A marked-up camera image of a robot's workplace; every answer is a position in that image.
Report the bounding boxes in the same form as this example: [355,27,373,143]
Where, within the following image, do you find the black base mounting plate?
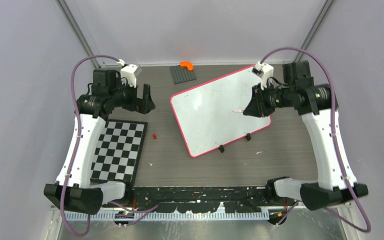
[101,186,299,215]

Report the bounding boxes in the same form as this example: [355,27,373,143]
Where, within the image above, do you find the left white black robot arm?
[43,64,156,215]

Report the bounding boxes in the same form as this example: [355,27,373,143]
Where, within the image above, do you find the orange curved plastic piece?
[179,61,194,71]

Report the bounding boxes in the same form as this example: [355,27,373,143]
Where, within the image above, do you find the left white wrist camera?
[117,59,142,88]

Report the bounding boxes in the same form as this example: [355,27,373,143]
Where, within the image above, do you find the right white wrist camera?
[251,62,274,90]

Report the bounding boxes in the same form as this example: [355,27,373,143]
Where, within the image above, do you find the grey studded baseplate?
[169,65,197,84]

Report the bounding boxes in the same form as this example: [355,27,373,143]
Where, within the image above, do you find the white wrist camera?
[251,62,274,90]
[117,59,142,88]

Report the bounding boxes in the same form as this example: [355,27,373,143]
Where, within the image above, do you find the red capped white marker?
[232,109,244,113]

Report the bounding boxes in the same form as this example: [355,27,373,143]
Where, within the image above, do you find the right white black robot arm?
[242,60,369,210]

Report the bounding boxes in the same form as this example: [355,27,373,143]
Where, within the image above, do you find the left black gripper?
[109,77,155,114]

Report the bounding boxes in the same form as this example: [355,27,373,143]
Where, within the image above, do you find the black white checkerboard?
[90,119,148,185]

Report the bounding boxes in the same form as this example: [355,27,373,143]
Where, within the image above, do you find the pink framed whiteboard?
[169,65,272,158]

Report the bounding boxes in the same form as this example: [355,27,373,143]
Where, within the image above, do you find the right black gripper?
[244,80,295,117]

